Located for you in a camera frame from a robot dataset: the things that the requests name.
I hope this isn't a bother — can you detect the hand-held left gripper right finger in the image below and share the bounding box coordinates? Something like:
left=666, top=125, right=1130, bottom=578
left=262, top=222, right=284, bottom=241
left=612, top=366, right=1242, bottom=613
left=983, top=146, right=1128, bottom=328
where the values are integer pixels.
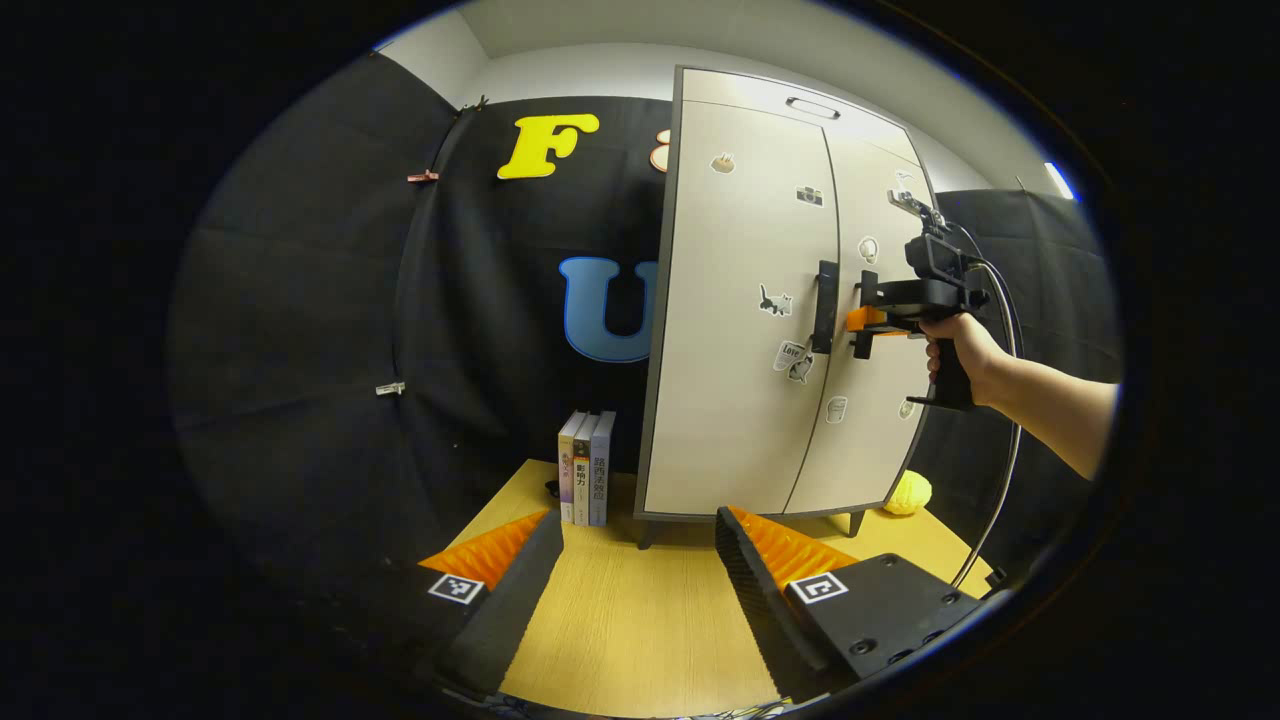
left=715, top=506, right=1001, bottom=703

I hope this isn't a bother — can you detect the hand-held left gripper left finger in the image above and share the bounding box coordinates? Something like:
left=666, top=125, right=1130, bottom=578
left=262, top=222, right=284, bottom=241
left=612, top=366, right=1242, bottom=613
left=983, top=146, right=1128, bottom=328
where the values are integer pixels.
left=380, top=508, right=566, bottom=701

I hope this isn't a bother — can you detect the black door handle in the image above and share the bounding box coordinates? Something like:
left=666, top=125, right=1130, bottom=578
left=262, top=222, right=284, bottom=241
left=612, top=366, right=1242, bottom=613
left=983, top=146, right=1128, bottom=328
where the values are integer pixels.
left=852, top=270, right=881, bottom=361
left=810, top=260, right=839, bottom=355

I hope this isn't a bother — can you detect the beige cabinet door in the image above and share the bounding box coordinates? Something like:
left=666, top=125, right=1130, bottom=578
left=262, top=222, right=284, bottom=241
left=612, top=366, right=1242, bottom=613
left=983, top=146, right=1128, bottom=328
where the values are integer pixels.
left=642, top=100, right=841, bottom=517
left=785, top=135, right=941, bottom=516

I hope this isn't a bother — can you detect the beige double-door shoe cabinet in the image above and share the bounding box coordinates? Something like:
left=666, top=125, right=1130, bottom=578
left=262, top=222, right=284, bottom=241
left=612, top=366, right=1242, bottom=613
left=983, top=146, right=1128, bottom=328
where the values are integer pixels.
left=634, top=66, right=941, bottom=551

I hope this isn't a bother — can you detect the beige book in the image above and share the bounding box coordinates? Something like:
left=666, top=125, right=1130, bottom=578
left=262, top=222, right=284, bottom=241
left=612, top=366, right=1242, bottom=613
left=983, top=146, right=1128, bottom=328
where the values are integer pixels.
left=558, top=410, right=589, bottom=525

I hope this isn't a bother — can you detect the yellow ribbed ball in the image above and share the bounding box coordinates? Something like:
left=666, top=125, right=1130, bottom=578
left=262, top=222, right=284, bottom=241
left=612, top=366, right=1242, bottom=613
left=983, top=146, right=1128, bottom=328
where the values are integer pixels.
left=882, top=470, right=933, bottom=517

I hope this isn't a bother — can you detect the black backdrop cloth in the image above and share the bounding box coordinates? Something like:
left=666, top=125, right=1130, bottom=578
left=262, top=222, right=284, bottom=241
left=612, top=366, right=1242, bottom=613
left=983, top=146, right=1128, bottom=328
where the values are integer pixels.
left=170, top=50, right=1123, bottom=601

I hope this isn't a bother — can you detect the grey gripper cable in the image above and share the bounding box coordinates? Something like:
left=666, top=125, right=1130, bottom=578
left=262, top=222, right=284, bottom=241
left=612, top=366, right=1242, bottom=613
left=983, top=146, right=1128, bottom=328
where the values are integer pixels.
left=945, top=225, right=1027, bottom=591

